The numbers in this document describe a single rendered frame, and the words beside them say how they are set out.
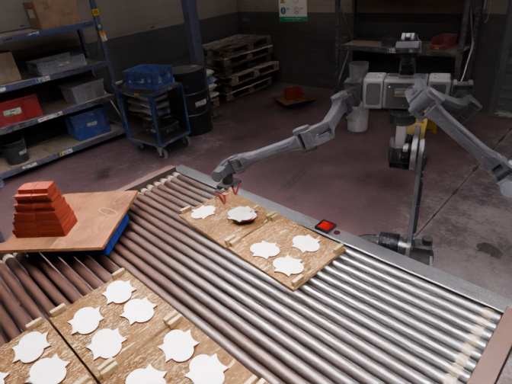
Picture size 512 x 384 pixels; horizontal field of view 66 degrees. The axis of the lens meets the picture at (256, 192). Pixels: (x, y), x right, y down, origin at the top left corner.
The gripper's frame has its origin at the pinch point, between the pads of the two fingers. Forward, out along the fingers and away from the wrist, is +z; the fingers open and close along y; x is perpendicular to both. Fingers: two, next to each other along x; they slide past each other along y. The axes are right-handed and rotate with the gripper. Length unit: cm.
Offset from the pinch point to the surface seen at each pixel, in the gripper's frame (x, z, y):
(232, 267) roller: -20.8, 14.1, -29.8
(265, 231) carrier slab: -21.4, 12.2, -2.2
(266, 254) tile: -31.4, 11.2, -17.8
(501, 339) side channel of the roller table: -123, 9, -21
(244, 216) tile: -8.2, 8.2, -0.7
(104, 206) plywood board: 59, 3, -32
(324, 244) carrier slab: -51, 12, 0
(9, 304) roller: 51, 15, -92
